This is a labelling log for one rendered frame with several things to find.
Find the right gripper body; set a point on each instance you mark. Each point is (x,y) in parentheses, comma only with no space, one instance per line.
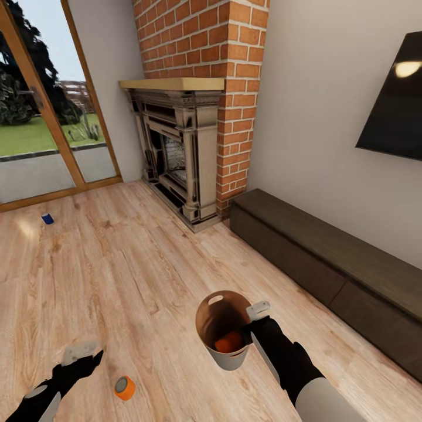
(246,331)

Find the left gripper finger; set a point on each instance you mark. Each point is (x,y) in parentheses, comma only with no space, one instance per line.
(97,359)

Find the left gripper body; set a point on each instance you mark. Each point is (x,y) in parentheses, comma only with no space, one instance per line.
(81,368)

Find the trash can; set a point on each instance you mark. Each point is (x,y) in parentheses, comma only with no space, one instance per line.
(216,320)

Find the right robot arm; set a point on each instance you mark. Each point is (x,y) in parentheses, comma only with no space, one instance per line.
(313,396)

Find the can of soda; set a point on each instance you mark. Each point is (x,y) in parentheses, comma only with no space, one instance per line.
(232,342)
(124,388)
(47,218)

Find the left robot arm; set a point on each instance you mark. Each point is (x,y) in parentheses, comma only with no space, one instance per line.
(42,403)

